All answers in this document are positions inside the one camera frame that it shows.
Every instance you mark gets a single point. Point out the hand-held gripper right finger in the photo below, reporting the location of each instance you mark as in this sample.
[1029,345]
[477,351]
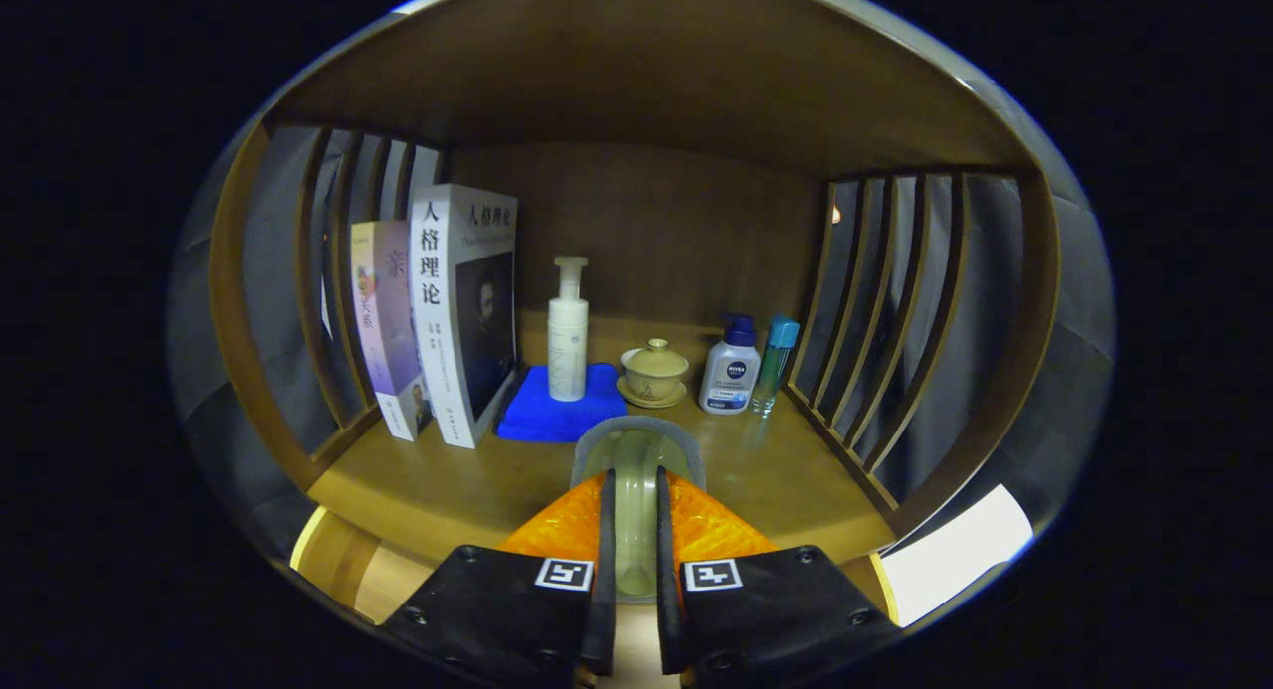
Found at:
[668,570]

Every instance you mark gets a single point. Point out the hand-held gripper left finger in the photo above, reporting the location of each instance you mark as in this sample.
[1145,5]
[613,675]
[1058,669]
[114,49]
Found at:
[600,570]

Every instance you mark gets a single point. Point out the yellow-green brush with grey sponge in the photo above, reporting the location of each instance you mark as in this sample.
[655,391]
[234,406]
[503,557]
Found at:
[636,470]

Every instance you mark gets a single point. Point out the brown wooden countertop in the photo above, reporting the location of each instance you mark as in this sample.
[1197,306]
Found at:
[448,490]

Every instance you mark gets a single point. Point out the brown wooden cabinet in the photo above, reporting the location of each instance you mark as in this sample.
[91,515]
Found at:
[646,73]

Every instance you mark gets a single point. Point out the blue folded cloth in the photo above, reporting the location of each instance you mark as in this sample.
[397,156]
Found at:
[542,416]

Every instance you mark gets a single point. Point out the yellow lidded teacup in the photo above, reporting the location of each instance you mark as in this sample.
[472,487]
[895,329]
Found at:
[653,371]

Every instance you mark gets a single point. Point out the white bottle with blue cap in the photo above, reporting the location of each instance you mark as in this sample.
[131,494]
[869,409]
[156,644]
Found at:
[729,371]

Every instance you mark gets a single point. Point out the white pump bottle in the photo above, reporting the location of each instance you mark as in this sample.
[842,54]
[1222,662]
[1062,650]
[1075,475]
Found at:
[568,341]

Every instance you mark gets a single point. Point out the slim teal bottle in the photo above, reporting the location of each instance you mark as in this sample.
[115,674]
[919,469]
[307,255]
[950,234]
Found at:
[774,361]

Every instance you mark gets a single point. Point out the white table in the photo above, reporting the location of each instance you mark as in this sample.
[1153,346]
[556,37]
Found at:
[955,555]

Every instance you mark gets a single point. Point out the thick white book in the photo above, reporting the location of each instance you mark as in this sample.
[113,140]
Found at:
[453,301]

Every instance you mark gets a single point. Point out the purple paperback book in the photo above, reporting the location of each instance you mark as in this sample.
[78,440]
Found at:
[383,321]

